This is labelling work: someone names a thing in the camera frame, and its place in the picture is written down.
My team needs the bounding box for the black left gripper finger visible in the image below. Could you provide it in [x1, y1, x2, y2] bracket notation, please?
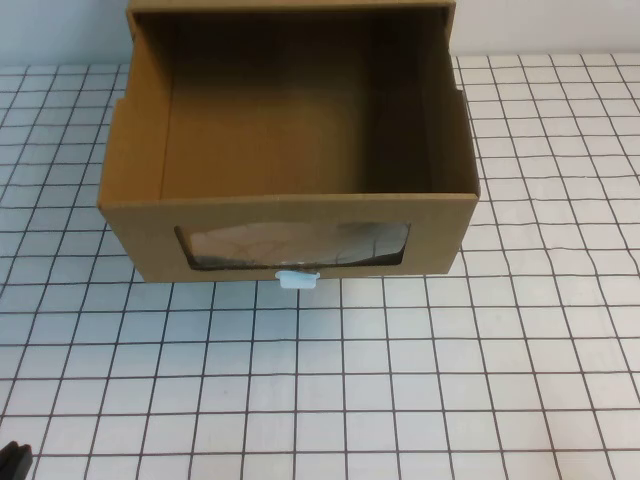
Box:
[0, 441, 17, 480]
[15, 439, 34, 480]

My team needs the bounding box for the brown cardboard drawer with window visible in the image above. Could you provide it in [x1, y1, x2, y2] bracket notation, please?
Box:
[96, 10, 484, 286]

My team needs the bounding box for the white plastic drawer handle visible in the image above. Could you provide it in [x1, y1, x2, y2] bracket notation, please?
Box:
[276, 269, 321, 291]

